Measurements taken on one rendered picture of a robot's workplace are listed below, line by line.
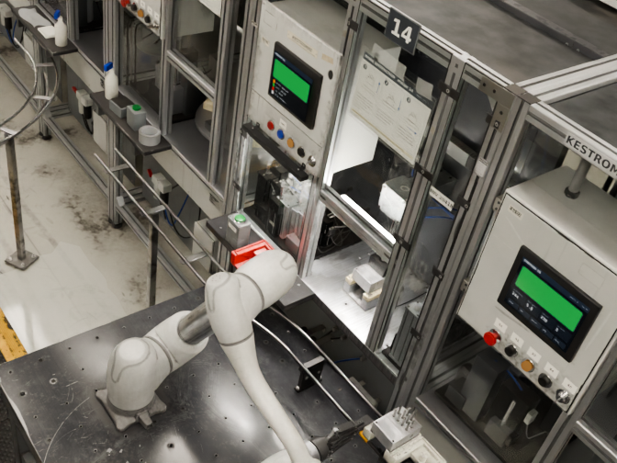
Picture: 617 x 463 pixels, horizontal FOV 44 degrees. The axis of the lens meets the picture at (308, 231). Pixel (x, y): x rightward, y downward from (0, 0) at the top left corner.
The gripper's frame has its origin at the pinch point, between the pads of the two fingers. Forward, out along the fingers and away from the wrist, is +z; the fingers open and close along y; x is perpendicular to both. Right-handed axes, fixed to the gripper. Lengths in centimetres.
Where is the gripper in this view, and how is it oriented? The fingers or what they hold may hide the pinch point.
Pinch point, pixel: (362, 423)
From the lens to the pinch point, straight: 253.9
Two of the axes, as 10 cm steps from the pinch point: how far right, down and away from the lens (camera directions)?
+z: 7.8, -2.9, 5.5
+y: 1.6, -7.6, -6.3
